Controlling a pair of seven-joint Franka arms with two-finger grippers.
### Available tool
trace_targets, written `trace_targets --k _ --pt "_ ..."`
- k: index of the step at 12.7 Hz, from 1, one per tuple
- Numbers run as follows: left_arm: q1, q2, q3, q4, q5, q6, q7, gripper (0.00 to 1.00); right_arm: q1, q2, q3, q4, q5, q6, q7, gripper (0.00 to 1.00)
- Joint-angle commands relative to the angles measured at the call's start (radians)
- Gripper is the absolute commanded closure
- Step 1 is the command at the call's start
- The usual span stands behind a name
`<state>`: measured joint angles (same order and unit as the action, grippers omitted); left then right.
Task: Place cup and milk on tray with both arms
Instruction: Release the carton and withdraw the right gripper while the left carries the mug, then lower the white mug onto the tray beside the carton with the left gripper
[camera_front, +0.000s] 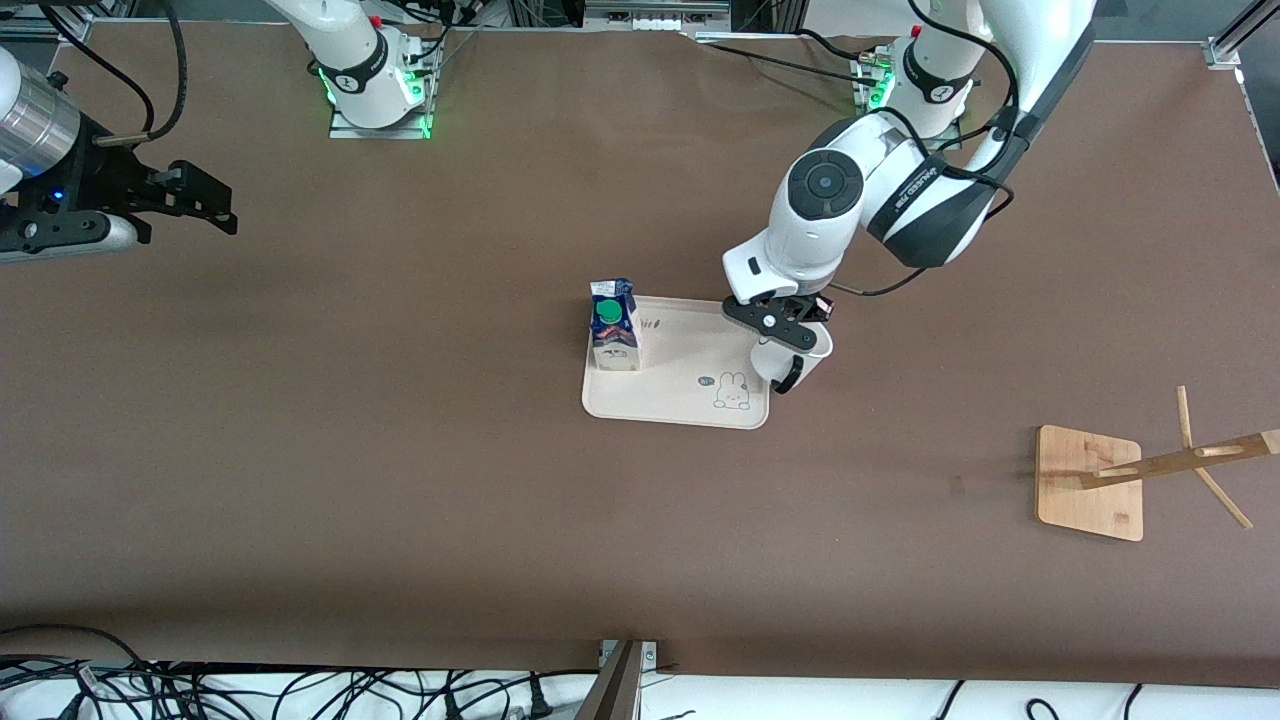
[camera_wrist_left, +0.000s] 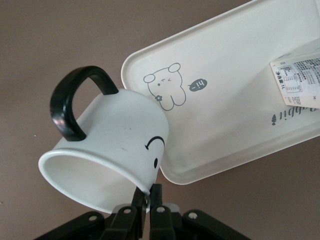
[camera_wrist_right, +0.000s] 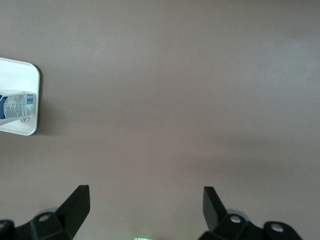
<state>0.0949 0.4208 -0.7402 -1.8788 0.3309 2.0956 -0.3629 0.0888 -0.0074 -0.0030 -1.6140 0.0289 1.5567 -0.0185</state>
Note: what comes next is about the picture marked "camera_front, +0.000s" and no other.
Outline white smiley mug black handle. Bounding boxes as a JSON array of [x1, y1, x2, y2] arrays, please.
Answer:
[[750, 320, 834, 395]]

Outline blue white milk carton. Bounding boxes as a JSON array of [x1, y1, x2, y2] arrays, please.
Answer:
[[588, 278, 643, 373]]

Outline cream rabbit print tray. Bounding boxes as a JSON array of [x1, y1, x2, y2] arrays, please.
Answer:
[[582, 295, 773, 430]]

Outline wooden mug tree stand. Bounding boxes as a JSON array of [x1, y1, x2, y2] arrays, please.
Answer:
[[1035, 385, 1280, 543]]

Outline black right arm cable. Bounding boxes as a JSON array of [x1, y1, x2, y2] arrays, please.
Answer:
[[95, 0, 189, 147], [40, 5, 157, 131]]

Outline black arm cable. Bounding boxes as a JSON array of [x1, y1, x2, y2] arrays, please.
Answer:
[[95, 0, 189, 147], [830, 0, 1021, 299], [40, 5, 157, 131]]

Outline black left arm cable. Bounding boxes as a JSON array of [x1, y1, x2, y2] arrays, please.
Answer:
[[830, 0, 1021, 299]]

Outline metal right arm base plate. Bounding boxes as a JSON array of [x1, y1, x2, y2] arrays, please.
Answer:
[[328, 30, 443, 140]]

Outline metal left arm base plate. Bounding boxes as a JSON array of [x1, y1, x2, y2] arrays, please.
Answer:
[[853, 50, 964, 151]]

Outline black cable on table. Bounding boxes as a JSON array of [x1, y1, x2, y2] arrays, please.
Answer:
[[700, 30, 873, 83]]

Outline grey metal frame post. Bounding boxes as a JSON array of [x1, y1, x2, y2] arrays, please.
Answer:
[[575, 640, 661, 720]]

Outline tangled black floor cables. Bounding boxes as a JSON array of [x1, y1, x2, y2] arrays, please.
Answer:
[[0, 625, 601, 720]]

